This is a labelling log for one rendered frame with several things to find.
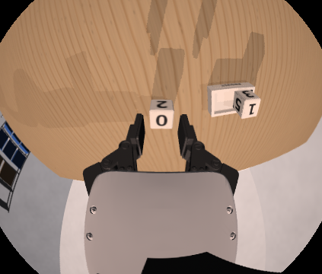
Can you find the beige calendar cube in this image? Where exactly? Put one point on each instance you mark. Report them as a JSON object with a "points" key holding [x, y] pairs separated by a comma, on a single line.
{"points": [[161, 114], [246, 103]]}

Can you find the beige rectangular tray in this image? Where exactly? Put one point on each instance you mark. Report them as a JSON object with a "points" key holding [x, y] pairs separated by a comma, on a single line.
{"points": [[221, 97]]}

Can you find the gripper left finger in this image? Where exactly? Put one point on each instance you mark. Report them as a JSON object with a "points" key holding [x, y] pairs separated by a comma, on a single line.
{"points": [[124, 158]]}

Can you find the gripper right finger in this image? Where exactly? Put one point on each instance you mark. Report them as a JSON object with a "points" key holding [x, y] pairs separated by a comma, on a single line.
{"points": [[197, 158]]}

